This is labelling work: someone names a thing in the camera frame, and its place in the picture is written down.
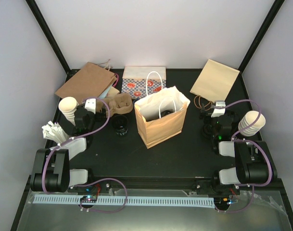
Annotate orange paper bag white handles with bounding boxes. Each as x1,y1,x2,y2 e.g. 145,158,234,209
134,71,191,149

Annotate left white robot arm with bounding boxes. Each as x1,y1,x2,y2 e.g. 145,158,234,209
30,106,109,193

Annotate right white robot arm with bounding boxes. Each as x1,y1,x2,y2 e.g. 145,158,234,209
197,101,278,194

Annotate black coffee cup open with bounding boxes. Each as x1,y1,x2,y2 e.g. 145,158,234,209
111,115,128,137

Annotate left stack paper cups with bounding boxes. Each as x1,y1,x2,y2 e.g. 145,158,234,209
58,97,78,125

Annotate stack paper cups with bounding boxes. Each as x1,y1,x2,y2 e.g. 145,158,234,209
58,97,78,125
238,111,266,137

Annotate pink white paper bag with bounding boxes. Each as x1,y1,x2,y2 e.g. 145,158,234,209
99,74,120,99

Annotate brown kraft paper bag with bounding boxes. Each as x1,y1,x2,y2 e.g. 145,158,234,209
55,62,116,103

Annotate right stack paper cups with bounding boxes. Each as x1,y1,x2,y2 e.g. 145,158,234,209
238,111,266,137

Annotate white wrapped straws bundle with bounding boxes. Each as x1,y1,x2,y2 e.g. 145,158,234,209
41,121,69,143

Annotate blue checkered paper bag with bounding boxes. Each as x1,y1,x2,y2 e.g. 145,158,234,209
121,66,166,99

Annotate right base circuit board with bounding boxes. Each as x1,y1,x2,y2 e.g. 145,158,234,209
214,197,239,205

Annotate base circuit board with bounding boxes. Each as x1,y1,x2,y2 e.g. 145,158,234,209
80,195,97,203
214,197,239,205

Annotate left base circuit board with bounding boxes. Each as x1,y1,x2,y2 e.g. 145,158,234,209
80,195,97,203

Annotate tan paper bag brown handles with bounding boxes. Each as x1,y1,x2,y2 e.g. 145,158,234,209
190,59,240,103

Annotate light blue cable duct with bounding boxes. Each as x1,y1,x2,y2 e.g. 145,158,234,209
33,194,215,208

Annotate left black frame post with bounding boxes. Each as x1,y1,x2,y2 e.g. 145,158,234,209
25,0,71,74

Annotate black frame post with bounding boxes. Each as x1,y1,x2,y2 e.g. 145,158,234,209
238,0,285,73
25,0,71,74

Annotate right black frame post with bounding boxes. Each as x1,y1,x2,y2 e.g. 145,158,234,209
238,0,285,73

